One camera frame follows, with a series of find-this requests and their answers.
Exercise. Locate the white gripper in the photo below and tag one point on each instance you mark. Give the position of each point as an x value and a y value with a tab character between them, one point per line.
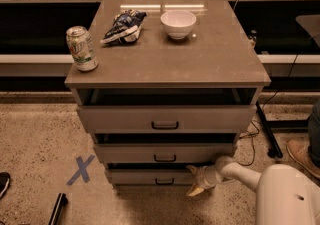
206	178

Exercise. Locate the grey drawer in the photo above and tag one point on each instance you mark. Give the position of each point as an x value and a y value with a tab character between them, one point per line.
161	153
160	177
166	119

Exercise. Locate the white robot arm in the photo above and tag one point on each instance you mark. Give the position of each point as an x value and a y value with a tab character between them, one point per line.
284	195

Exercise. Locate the grey drawer cabinet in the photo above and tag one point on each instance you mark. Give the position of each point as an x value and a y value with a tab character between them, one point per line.
214	64

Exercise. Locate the black stand leg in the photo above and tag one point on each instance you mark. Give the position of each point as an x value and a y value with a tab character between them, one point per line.
274	150

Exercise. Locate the brown shoe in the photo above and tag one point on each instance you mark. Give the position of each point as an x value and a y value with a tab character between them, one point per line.
302	154

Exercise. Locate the blue tape cross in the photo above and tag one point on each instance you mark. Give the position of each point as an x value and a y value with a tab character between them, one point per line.
81	170

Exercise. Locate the person leg in jeans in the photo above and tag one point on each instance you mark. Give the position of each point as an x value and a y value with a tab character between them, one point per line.
314	134

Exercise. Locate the black bar bottom left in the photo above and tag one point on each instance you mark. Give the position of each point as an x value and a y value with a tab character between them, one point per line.
59	206

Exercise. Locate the white bowl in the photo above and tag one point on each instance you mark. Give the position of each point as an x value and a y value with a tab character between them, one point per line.
178	23

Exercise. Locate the blue chip bag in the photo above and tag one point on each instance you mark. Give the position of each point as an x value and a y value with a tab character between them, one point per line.
126	28

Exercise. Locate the green soda can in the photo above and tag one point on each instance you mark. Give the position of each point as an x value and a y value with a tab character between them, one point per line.
80	46

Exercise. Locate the black shoe at left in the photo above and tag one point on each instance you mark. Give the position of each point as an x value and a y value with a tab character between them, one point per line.
4	183

